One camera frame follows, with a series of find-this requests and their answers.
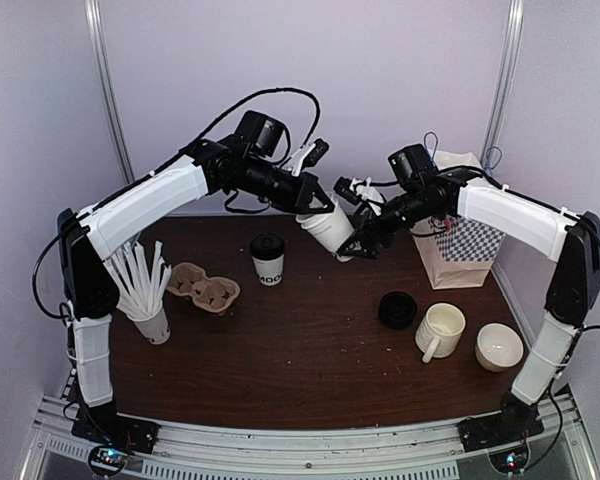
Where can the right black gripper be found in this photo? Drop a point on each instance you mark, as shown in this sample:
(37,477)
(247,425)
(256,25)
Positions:
(369,223)

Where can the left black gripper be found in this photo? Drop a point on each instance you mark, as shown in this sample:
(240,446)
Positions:
(318,191)

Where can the white paper cups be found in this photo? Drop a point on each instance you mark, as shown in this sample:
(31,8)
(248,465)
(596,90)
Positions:
(331,230)

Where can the white paper cup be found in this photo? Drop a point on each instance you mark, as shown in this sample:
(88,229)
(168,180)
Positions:
(269,272)

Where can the blue checkered paper bag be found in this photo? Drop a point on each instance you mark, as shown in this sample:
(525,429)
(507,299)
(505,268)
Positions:
(456,253)

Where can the black cup lid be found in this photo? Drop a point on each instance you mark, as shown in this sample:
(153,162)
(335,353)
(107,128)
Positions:
(267,246)

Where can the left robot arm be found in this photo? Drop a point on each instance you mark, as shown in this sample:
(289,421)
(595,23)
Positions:
(239,162)

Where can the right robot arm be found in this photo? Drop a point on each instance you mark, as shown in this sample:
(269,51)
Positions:
(570,241)

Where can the stack of black lids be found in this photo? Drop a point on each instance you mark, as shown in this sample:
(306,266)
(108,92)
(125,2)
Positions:
(397,310)

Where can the cream ceramic mug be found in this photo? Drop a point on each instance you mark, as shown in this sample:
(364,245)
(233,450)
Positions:
(440,331)

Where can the cardboard cup carrier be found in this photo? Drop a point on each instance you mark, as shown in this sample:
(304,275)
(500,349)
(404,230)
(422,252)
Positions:
(214,295)

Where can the cream ceramic bowl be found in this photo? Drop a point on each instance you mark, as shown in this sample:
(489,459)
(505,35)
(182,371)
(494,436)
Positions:
(498,347)

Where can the paper cup holding straws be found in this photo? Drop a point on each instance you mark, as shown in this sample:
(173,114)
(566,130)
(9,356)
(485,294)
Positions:
(155,329)

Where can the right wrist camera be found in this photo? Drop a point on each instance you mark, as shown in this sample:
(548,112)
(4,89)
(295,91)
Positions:
(360,192)

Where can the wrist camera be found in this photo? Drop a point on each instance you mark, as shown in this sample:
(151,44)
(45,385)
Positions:
(360,192)
(306,156)

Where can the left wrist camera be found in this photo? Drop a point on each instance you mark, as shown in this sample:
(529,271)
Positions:
(306,156)

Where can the right aluminium frame post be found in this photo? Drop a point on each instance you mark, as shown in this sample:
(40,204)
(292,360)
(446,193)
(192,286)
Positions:
(508,64)

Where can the aluminium frame post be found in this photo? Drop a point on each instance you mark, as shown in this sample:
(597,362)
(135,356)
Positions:
(98,42)
(508,64)

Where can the aluminium front rail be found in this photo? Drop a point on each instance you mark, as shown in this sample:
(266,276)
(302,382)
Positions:
(431,450)

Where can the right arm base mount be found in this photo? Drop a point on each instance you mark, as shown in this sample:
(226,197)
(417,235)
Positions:
(500,432)

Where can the left aluminium frame post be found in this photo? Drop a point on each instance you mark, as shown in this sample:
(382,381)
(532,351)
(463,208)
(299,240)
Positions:
(98,42)

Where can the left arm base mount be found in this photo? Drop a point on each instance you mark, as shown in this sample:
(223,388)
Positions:
(115,432)

